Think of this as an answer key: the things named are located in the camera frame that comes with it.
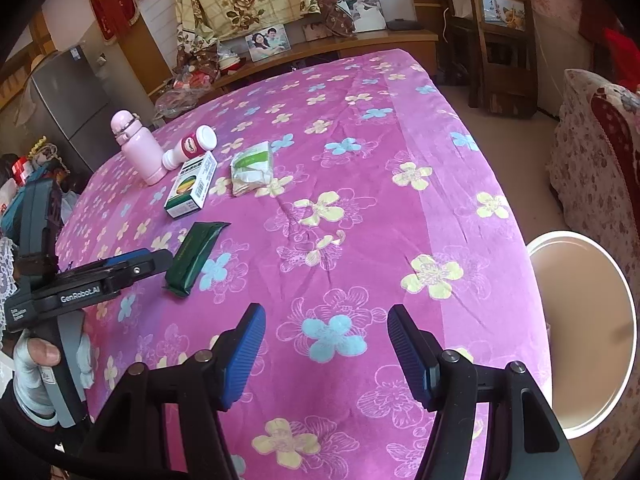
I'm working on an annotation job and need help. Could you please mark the framed couple photo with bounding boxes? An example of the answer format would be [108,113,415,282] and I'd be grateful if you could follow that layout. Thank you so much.
[245,23,292,63]

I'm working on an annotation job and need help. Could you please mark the dark green packet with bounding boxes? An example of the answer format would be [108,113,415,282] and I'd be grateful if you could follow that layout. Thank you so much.
[161,221,232,297]

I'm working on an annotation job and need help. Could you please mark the clear plastic bags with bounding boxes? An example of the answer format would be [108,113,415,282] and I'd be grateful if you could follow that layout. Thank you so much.
[154,55,222,119]

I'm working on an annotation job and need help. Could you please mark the grey refrigerator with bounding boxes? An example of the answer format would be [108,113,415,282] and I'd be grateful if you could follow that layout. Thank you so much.
[24,45,129,174]

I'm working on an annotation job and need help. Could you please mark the person's left forearm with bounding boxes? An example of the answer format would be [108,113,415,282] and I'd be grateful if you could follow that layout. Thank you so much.
[0,390,96,480]

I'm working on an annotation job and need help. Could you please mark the small picture frame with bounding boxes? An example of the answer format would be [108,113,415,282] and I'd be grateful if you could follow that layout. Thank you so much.
[302,19,334,44]

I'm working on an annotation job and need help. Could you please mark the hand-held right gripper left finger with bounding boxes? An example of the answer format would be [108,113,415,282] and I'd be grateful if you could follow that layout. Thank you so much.
[80,302,267,480]

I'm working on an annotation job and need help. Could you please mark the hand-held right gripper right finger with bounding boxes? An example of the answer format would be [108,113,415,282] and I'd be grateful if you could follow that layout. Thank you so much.
[387,304,583,480]

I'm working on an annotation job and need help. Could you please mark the yellow floral checked cloth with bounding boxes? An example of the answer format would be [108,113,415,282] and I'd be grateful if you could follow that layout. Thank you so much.
[172,0,322,77]

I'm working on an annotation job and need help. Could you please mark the red cloth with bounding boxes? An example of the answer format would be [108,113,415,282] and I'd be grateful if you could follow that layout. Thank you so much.
[602,27,640,92]

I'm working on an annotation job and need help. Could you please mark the white and green medicine box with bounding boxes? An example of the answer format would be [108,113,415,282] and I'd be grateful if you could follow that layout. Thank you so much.
[164,151,218,219]

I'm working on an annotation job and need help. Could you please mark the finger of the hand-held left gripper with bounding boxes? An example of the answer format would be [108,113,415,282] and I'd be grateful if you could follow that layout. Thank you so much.
[96,253,152,267]
[94,248,174,292]

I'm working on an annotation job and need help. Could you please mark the white round bin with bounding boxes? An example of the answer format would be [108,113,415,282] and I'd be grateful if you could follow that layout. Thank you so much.
[525,230,637,437]

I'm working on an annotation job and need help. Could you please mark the sofa with floral cover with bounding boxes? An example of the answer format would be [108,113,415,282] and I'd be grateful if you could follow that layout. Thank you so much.
[546,68,640,480]

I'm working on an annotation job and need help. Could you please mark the white wedding photo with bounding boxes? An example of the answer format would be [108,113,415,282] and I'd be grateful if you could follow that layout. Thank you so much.
[344,0,387,32]

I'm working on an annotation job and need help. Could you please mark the pink floral blanket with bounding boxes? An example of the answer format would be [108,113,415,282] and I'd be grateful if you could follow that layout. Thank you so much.
[54,48,553,480]

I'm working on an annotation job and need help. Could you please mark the wooden chair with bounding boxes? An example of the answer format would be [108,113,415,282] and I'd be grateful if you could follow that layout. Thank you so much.
[429,0,539,121]

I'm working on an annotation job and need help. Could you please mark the white bottle with pink label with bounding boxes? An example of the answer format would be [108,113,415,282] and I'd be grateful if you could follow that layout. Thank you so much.
[161,126,218,171]

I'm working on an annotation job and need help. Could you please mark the person's left hand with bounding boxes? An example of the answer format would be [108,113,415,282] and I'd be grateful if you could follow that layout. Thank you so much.
[11,337,63,420]

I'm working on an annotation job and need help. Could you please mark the white and green tissue pack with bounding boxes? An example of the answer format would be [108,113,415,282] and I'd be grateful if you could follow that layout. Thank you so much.
[229,142,275,197]

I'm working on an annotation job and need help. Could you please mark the pink water bottle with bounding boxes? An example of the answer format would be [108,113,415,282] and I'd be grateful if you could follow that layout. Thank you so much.
[111,110,168,187]

